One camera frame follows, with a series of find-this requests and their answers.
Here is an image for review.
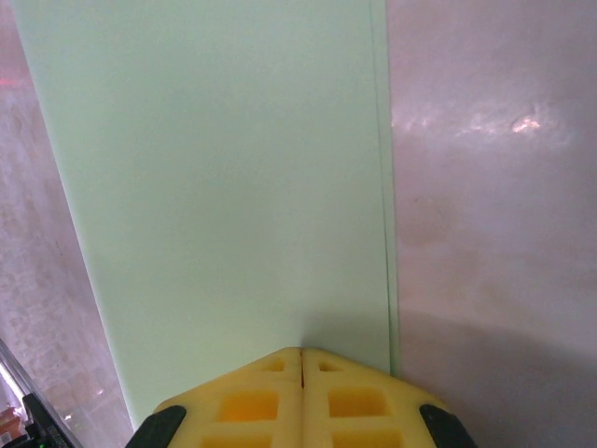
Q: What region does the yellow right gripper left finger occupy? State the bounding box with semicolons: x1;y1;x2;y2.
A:
132;345;304;448

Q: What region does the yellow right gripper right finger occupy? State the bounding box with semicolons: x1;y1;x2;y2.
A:
302;347;478;448

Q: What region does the light green paper sheet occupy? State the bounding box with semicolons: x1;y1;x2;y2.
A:
11;0;403;420

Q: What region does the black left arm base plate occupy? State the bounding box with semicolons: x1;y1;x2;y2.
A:
21;393;62;448

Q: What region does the aluminium extrusion frame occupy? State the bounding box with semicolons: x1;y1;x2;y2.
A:
0;335;64;448

